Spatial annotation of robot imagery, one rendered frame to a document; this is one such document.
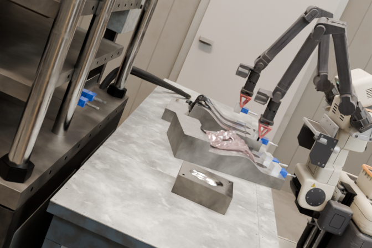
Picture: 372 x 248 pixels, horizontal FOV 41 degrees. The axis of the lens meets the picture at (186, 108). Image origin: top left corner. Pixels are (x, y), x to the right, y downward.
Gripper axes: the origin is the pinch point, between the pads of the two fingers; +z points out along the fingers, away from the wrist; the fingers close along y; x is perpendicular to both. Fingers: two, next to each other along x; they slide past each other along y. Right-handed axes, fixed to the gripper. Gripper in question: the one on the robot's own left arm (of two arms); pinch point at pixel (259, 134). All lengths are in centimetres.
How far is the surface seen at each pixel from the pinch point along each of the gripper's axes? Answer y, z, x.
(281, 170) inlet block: 28.8, 4.1, 11.1
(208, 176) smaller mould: 71, 4, -21
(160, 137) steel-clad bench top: 33, 10, -44
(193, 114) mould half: 7.0, 1.7, -34.3
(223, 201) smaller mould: 82, 6, -13
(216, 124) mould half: 7.0, 1.6, -22.2
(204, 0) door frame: -180, -43, -63
